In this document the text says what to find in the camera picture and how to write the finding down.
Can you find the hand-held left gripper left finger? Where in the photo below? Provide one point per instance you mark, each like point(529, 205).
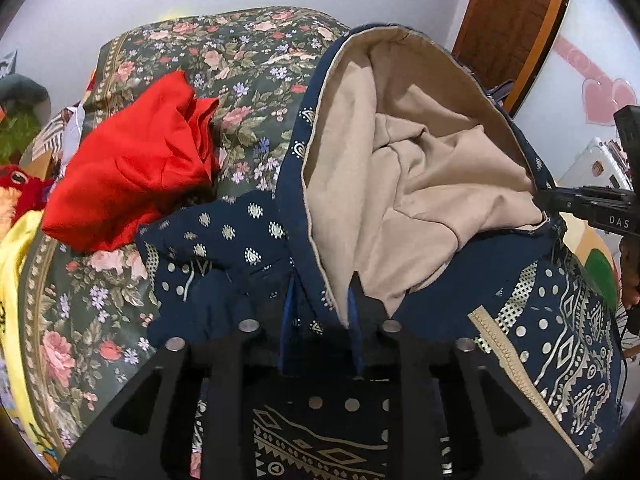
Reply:
point(286, 330)

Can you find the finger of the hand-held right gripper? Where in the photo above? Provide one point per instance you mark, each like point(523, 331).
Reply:
point(585, 207)

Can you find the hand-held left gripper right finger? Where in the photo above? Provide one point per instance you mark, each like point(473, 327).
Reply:
point(356, 330)

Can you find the navy patterned hoodie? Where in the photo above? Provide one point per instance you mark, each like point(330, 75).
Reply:
point(425, 160)

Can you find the person's right hand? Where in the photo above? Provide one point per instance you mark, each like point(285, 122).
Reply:
point(632, 280)

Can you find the white suitcase with stickers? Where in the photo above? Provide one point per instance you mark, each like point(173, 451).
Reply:
point(590, 165)

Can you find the pink heart decal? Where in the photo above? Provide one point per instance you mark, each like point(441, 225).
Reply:
point(607, 97)

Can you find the colourful cartoon bedsheet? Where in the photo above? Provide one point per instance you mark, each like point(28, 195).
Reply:
point(597, 270)

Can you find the red garment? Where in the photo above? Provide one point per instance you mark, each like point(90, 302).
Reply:
point(130, 160)

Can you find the green floral blanket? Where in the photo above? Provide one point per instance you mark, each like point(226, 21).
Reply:
point(225, 60)

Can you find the yellow cloth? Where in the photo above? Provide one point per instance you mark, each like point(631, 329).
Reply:
point(15, 270)

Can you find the brown cardboard box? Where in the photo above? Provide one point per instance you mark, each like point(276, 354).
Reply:
point(39, 165)

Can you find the red plush toy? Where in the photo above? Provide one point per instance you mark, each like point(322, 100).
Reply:
point(20, 185)

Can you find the beige geometric patterned cloth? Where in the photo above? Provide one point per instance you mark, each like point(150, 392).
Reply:
point(57, 130)

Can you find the green patterned cloth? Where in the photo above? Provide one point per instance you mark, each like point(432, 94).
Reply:
point(17, 135)

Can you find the grey plush pillow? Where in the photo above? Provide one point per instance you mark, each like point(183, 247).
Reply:
point(22, 92)

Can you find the white wardrobe door wooden frame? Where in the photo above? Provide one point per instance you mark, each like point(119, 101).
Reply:
point(590, 20)

